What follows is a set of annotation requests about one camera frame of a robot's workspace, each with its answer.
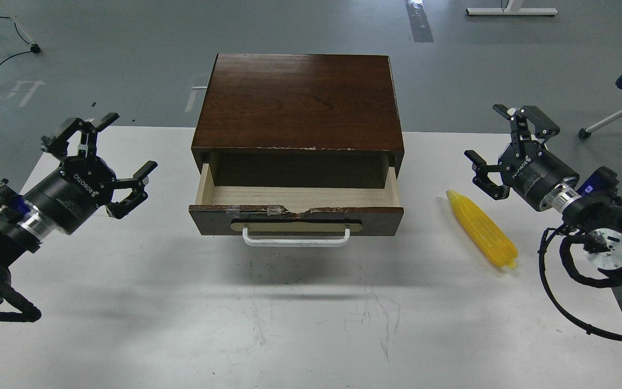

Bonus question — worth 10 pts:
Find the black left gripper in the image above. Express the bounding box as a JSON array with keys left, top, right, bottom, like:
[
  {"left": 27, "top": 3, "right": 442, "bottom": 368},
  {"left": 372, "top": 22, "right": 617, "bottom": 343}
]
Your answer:
[{"left": 22, "top": 112, "right": 158, "bottom": 236}]

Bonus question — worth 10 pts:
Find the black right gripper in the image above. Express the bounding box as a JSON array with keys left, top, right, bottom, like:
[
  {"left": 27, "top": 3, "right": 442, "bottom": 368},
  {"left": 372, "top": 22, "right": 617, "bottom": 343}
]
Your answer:
[{"left": 464, "top": 104, "right": 579, "bottom": 212}]

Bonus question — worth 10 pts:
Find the yellow corn cob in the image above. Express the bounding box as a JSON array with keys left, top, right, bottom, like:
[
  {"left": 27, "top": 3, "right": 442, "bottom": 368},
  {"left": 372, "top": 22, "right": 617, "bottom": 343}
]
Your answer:
[{"left": 446, "top": 190, "right": 518, "bottom": 269}]

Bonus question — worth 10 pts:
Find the wooden drawer with white handle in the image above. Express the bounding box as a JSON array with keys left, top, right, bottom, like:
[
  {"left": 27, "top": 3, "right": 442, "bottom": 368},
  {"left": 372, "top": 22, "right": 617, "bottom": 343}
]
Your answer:
[{"left": 188, "top": 152, "right": 404, "bottom": 237}]

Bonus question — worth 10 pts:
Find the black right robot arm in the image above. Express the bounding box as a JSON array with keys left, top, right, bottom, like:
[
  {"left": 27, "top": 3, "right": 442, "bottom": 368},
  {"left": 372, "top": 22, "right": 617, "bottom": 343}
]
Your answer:
[{"left": 464, "top": 104, "right": 622, "bottom": 342}]

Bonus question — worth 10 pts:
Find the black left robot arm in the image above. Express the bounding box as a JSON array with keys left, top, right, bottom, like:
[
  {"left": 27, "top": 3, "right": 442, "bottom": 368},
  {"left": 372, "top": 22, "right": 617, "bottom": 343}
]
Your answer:
[{"left": 0, "top": 112, "right": 157, "bottom": 323}]

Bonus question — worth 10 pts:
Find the dark wooden drawer cabinet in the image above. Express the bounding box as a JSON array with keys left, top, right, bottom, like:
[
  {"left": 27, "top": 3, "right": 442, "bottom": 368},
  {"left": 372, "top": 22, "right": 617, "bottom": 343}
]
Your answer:
[{"left": 192, "top": 52, "right": 405, "bottom": 171}]

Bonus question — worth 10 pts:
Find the white table leg base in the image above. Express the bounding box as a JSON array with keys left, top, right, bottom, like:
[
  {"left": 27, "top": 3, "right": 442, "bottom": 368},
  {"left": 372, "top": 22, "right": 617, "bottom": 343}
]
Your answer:
[{"left": 465, "top": 1, "right": 558, "bottom": 17}]

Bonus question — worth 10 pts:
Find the white stand with casters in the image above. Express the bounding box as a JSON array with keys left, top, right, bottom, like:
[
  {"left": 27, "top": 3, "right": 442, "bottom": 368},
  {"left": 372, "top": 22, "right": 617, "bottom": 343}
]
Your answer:
[{"left": 0, "top": 0, "right": 42, "bottom": 53}]

